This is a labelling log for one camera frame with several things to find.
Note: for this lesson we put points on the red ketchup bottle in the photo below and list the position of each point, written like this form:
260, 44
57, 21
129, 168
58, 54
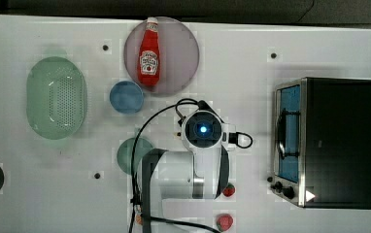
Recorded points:
148, 67

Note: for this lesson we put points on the small red toy strawberry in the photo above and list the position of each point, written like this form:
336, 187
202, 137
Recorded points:
229, 190

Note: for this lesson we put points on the green oval colander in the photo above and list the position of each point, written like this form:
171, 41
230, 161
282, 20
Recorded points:
55, 98

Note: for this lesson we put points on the green mug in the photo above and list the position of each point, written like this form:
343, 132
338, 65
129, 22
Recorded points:
131, 149

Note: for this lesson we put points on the grey round plate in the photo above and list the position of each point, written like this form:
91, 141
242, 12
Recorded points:
179, 55

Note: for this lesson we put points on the large red toy strawberry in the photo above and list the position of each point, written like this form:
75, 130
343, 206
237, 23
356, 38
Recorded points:
224, 222

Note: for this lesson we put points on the blue bowl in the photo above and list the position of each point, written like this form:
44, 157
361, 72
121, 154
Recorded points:
126, 97

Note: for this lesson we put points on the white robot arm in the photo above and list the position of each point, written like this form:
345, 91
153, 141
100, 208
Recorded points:
198, 172

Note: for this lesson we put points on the orange slice toy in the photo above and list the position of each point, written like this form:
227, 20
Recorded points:
139, 220

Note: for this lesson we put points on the black toaster oven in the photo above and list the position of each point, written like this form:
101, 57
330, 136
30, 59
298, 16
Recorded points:
322, 143

